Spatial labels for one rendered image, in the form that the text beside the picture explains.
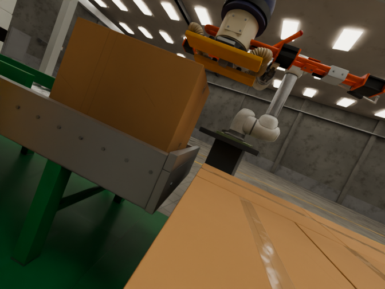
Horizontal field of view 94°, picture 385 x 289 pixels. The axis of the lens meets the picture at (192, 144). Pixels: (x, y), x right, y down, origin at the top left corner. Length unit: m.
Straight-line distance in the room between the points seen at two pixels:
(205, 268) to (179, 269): 0.04
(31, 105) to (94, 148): 0.28
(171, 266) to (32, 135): 0.70
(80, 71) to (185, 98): 0.48
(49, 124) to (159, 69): 0.44
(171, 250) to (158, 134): 0.53
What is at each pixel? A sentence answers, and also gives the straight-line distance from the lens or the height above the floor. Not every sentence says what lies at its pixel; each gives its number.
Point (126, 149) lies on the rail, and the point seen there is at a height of 0.56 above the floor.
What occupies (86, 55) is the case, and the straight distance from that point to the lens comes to 0.97.
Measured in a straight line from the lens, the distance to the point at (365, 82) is 1.01.
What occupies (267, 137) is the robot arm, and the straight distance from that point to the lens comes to 1.59.
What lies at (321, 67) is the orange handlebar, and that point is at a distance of 0.98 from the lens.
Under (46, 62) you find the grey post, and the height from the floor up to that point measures 0.73.
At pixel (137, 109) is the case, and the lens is 0.78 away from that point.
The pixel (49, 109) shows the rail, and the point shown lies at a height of 0.57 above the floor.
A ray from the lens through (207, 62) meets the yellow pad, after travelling 1.02.
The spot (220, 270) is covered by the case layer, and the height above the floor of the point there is 0.54.
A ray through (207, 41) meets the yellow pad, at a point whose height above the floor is 1.05.
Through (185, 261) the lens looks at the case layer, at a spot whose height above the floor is 0.54.
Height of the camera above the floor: 0.70
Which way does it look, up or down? 5 degrees down
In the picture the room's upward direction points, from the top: 24 degrees clockwise
